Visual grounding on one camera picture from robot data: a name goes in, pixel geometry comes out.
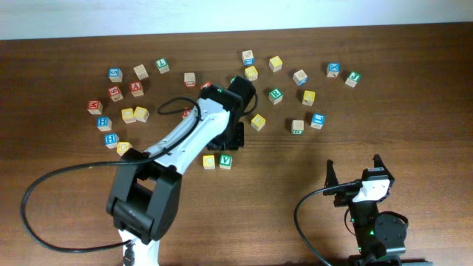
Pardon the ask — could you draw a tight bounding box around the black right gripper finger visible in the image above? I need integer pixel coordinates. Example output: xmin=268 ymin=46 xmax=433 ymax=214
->
xmin=323 ymin=160 xmax=339 ymax=196
xmin=372 ymin=154 xmax=385 ymax=168

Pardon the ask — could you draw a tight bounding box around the green V wooden block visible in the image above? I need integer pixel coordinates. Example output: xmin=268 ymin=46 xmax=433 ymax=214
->
xmin=219 ymin=154 xmax=233 ymax=169

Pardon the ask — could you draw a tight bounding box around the yellow C wooden block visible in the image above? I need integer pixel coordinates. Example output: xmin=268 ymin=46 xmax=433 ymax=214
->
xmin=203 ymin=155 xmax=216 ymax=170

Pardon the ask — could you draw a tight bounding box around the green R top wooden block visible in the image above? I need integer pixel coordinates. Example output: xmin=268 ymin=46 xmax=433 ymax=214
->
xmin=268 ymin=88 xmax=284 ymax=105

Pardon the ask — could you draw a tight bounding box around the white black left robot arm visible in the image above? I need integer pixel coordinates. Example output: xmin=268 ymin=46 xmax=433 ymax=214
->
xmin=106 ymin=77 xmax=257 ymax=265

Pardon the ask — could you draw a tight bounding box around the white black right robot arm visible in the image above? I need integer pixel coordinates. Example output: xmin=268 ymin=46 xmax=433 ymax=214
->
xmin=323 ymin=154 xmax=409 ymax=265

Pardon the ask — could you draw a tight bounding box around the yellow umbrella wooden block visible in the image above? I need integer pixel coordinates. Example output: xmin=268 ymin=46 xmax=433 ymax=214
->
xmin=251 ymin=114 xmax=266 ymax=131

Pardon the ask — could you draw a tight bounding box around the red O wooden block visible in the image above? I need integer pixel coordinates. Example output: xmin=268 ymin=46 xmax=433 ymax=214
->
xmin=182 ymin=109 xmax=192 ymax=119

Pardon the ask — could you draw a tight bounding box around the red tilted A wooden block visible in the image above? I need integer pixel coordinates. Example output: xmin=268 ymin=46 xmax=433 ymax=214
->
xmin=200 ymin=82 xmax=211 ymax=89

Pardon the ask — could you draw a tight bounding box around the blue L wooden block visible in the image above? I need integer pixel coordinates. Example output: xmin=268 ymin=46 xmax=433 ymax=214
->
xmin=310 ymin=113 xmax=325 ymax=129

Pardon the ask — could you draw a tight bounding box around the green R side wooden block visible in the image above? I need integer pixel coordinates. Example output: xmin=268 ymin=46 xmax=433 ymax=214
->
xmin=291 ymin=120 xmax=304 ymax=135

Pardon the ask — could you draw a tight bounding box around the yellow mid wooden block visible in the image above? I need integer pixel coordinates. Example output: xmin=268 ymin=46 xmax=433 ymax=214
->
xmin=245 ymin=66 xmax=258 ymax=81

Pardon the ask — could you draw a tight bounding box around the red side I wooden block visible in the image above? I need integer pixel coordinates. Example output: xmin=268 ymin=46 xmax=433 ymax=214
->
xmin=184 ymin=72 xmax=196 ymax=87

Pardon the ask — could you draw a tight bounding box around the blue side far wooden block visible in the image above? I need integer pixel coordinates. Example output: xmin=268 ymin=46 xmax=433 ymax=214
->
xmin=242 ymin=50 xmax=254 ymax=66

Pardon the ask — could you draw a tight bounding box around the yellow far wooden block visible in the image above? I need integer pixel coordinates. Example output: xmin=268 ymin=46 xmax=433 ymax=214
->
xmin=269 ymin=55 xmax=283 ymax=72

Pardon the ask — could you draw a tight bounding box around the yellow T wooden block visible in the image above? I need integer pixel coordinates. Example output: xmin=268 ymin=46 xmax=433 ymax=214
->
xmin=302 ymin=90 xmax=316 ymax=106

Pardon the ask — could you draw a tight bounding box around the green J wooden block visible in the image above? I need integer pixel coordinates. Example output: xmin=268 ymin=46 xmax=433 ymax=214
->
xmin=345 ymin=72 xmax=361 ymax=88

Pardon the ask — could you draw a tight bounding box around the blue D side wooden block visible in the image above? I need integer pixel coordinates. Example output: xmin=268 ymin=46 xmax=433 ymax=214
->
xmin=293 ymin=69 xmax=308 ymax=86

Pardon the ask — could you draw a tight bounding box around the yellow pair right wooden block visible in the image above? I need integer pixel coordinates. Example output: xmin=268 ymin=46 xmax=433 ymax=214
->
xmin=134 ymin=106 xmax=149 ymax=123

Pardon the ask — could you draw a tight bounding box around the yellow pair wooden block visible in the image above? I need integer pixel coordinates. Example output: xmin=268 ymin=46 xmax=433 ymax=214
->
xmin=134 ymin=106 xmax=149 ymax=123
xmin=121 ymin=108 xmax=136 ymax=123

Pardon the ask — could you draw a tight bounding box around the green L far wooden block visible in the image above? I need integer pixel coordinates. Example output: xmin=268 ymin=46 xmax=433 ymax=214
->
xmin=155 ymin=58 xmax=170 ymax=74

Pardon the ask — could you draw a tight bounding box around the blue X wooden block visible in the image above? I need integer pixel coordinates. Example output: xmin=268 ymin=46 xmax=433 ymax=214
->
xmin=327 ymin=62 xmax=341 ymax=78

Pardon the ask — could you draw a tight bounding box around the yellow pair left wooden block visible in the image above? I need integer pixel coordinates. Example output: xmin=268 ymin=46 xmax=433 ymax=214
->
xmin=121 ymin=108 xmax=136 ymax=123

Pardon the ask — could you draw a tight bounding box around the yellow lower left wooden block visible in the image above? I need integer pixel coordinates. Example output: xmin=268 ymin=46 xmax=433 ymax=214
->
xmin=116 ymin=142 xmax=132 ymax=156

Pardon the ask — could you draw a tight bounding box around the plain top wooden block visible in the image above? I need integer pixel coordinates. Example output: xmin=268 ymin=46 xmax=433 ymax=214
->
xmin=134 ymin=64 xmax=149 ymax=81

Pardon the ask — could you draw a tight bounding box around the blue H lower wooden block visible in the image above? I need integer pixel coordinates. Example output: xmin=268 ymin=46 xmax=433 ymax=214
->
xmin=104 ymin=133 xmax=119 ymax=149

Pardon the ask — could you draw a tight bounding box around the blue h wooden block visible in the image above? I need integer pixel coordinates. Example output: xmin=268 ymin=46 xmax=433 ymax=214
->
xmin=96 ymin=117 xmax=112 ymax=132
xmin=104 ymin=133 xmax=119 ymax=149

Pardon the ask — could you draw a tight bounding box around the red 6 wooden block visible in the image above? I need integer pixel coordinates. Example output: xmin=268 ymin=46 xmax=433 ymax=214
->
xmin=107 ymin=86 xmax=123 ymax=102

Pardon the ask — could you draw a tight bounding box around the blue H upper wooden block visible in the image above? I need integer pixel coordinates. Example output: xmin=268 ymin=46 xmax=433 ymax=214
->
xmin=96 ymin=117 xmax=112 ymax=132

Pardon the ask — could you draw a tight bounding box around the blue S wooden block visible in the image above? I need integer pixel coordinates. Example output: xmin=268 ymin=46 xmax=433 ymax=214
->
xmin=108 ymin=67 xmax=123 ymax=83

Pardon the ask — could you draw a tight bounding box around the red W wooden block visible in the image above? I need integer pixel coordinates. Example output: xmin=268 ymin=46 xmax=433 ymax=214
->
xmin=86 ymin=100 xmax=103 ymax=115

